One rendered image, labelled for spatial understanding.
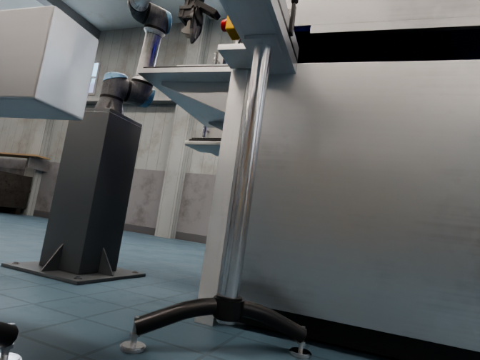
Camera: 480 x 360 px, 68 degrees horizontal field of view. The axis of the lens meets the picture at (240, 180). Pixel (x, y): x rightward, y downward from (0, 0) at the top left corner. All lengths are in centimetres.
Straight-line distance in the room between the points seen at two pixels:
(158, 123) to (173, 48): 142
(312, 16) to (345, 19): 11
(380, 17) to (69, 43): 100
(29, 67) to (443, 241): 101
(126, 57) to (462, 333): 710
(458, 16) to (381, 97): 32
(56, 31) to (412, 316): 102
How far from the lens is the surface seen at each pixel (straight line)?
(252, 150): 95
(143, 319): 93
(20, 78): 51
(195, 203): 579
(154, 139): 648
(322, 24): 131
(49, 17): 52
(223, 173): 119
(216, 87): 142
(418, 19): 130
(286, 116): 118
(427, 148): 115
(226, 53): 120
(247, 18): 99
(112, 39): 801
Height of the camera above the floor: 32
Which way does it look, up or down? 8 degrees up
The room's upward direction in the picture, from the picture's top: 8 degrees clockwise
